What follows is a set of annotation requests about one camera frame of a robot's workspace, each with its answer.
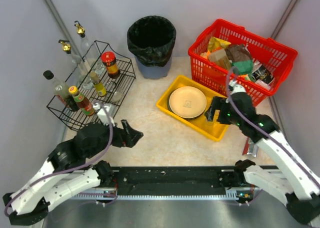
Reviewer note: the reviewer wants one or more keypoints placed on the yellow plastic tray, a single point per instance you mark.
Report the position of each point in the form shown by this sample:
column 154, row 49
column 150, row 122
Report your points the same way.
column 187, row 101

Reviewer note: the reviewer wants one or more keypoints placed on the trash bin with black bag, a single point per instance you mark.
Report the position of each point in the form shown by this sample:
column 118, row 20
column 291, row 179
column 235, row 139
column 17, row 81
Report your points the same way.
column 151, row 39

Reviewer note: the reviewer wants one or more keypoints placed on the silver foil packet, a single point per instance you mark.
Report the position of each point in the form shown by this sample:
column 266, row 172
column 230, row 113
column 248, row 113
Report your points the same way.
column 250, row 148

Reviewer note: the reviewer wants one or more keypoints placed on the small yellow seasoning bottle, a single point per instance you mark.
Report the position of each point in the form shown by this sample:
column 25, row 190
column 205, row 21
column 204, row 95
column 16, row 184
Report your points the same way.
column 99, row 87

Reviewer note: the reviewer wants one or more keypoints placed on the brown cardboard box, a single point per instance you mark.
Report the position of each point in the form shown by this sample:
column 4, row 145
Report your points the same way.
column 220, row 58

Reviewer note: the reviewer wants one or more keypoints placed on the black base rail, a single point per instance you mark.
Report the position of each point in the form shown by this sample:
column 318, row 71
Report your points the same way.
column 175, row 181

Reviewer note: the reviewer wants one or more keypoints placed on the red-lidded sauce jar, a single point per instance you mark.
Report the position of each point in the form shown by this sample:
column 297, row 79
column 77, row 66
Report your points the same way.
column 109, row 60

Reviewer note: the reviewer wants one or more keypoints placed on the black gold snack packet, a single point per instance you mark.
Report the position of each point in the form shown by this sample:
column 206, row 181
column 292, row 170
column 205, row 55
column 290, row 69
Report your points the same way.
column 260, row 72

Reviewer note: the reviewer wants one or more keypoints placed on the black wire rack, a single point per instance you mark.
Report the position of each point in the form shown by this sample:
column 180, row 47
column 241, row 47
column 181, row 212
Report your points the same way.
column 101, row 75

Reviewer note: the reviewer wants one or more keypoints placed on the glass jar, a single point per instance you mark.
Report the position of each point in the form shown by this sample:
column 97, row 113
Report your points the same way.
column 116, row 92

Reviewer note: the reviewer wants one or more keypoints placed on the gold-capped glass bottle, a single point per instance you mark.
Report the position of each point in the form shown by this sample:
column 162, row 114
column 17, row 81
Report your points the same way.
column 72, row 58
column 89, row 50

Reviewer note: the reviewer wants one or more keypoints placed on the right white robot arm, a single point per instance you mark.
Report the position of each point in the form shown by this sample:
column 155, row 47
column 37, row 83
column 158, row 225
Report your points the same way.
column 299, row 191

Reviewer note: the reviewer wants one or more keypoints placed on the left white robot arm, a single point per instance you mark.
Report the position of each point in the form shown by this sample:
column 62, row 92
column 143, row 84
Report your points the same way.
column 73, row 167

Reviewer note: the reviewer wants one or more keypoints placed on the yellow snack bag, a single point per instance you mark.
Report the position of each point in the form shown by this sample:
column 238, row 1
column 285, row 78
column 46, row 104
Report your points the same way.
column 216, row 43

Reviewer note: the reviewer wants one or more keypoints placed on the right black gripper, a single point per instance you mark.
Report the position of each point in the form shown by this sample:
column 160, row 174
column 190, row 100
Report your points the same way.
column 216, row 109

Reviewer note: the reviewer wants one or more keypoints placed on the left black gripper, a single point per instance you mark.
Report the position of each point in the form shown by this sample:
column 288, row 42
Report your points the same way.
column 122, row 137

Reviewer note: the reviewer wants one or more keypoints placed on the red plastic shopping basket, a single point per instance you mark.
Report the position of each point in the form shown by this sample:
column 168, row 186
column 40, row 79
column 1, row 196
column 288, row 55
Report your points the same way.
column 277, row 58

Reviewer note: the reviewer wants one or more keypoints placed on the cream ceramic plate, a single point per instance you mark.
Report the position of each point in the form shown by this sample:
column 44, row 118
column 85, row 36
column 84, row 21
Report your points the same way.
column 187, row 102

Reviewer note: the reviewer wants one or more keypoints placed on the black-capped dark sauce bottle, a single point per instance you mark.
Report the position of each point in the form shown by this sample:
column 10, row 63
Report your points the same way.
column 61, row 91

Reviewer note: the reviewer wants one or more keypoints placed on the dark brown snack bag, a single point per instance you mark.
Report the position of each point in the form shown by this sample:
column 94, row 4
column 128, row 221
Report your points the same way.
column 238, row 52

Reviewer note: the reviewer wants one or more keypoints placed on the green sponge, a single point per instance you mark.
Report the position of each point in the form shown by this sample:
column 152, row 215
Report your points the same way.
column 243, row 67

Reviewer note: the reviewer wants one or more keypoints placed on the red-brown sauce bottle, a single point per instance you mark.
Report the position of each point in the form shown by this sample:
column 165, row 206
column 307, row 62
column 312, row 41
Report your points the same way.
column 82, row 101

